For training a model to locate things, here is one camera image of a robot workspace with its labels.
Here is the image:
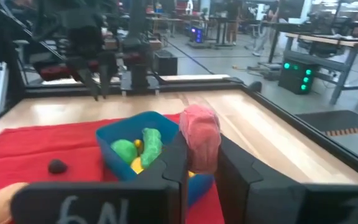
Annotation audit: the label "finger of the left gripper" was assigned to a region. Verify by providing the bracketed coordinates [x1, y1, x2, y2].
[99, 63, 111, 100]
[78, 67, 99, 101]

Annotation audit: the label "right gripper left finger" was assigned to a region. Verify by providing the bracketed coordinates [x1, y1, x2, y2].
[11, 132, 188, 224]

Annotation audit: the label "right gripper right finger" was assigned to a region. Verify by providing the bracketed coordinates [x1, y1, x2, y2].
[215, 135, 358, 224]

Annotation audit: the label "green toy cucumber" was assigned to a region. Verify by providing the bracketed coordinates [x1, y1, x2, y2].
[140, 127, 163, 169]

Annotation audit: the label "yellow toy banana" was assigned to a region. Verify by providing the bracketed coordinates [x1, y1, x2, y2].
[134, 139, 145, 154]

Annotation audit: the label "green toy pear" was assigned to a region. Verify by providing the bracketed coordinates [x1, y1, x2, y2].
[110, 139, 139, 166]

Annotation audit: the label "pink textured toy fruit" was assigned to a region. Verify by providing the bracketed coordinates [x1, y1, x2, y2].
[178, 104, 222, 175]

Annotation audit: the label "blue plastic tupperware container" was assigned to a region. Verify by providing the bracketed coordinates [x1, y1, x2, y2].
[95, 111, 214, 208]

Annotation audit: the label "plain black box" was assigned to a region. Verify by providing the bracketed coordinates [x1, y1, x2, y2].
[153, 49, 178, 77]

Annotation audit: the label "black toy blackberry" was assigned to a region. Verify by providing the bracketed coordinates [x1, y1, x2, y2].
[47, 158, 68, 174]

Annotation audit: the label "red cloth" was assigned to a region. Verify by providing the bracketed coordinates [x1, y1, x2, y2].
[0, 113, 226, 224]

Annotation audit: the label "blue lit box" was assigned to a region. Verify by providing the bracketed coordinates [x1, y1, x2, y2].
[190, 26, 205, 44]

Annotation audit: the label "black orange-striped floor mat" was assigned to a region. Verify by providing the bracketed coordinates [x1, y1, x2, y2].
[295, 109, 358, 138]

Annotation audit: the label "black box green lights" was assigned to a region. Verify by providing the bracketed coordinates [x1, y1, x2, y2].
[278, 58, 320, 96]

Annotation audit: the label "person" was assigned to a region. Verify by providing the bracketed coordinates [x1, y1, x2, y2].
[225, 0, 242, 46]
[253, 0, 281, 57]

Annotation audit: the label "wooden top workbench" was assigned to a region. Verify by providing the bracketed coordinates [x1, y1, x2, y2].
[267, 23, 358, 105]

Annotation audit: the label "black aluminium table frame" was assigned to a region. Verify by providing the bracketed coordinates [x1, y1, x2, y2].
[0, 74, 358, 184]

